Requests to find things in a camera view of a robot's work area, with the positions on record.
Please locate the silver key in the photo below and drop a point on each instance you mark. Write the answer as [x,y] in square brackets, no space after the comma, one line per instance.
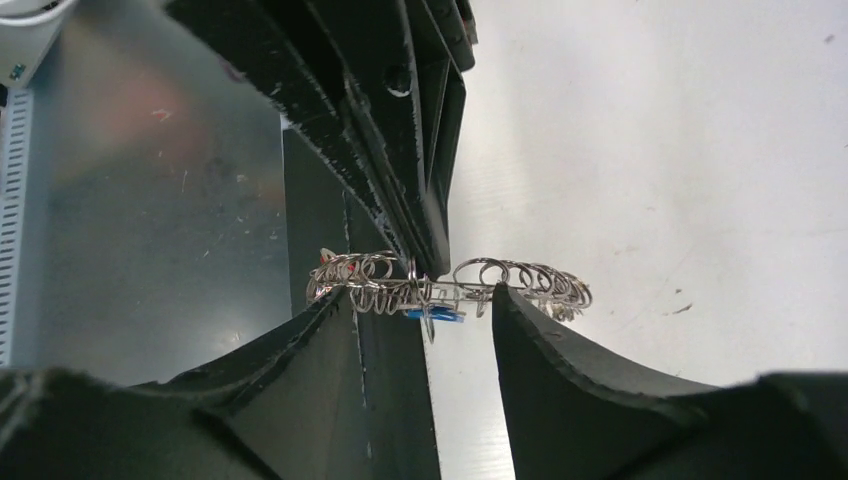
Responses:
[429,327]

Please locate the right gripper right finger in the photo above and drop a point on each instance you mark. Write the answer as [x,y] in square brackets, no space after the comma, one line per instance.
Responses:
[576,410]

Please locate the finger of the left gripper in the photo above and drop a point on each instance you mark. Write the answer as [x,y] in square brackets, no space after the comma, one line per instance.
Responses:
[283,52]
[402,66]

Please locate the metal disc with key rings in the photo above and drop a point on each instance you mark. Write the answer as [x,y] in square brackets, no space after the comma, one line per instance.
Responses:
[382,283]

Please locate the blue key tag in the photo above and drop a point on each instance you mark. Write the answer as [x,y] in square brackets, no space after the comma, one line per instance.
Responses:
[436,313]

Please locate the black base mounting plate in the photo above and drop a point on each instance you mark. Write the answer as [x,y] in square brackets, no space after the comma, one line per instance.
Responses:
[387,398]

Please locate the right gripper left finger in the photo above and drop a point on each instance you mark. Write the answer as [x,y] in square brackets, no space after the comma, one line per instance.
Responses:
[287,405]

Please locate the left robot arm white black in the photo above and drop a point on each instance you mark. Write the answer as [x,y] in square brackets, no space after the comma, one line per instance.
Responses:
[188,139]

